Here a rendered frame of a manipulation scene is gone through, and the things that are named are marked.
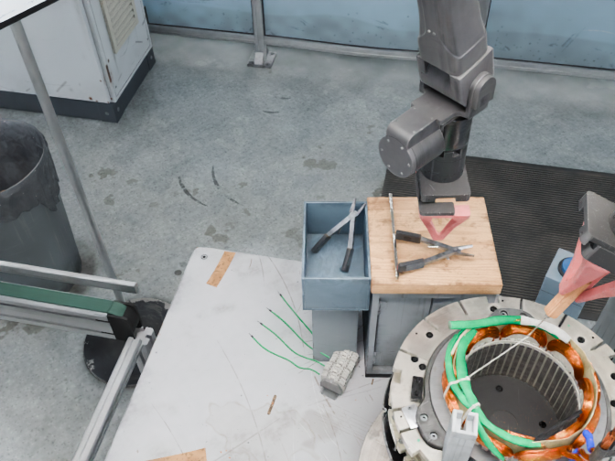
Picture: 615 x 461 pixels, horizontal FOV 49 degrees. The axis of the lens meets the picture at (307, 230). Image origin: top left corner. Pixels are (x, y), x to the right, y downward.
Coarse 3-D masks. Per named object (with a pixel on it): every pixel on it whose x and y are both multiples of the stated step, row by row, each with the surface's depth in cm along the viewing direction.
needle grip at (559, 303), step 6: (582, 288) 67; (558, 294) 69; (570, 294) 68; (576, 294) 68; (552, 300) 70; (558, 300) 69; (564, 300) 69; (570, 300) 69; (546, 306) 71; (552, 306) 70; (558, 306) 69; (564, 306) 69; (546, 312) 71; (552, 312) 70; (558, 312) 70
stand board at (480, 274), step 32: (384, 224) 111; (416, 224) 111; (480, 224) 111; (384, 256) 107; (416, 256) 107; (480, 256) 106; (384, 288) 104; (416, 288) 104; (448, 288) 103; (480, 288) 103
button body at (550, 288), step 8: (560, 256) 110; (568, 256) 110; (552, 264) 109; (552, 272) 108; (544, 280) 108; (552, 280) 107; (560, 280) 107; (544, 288) 110; (552, 288) 109; (544, 296) 111; (552, 296) 110; (544, 304) 112; (576, 304) 108; (584, 304) 107; (568, 312) 110; (576, 312) 109
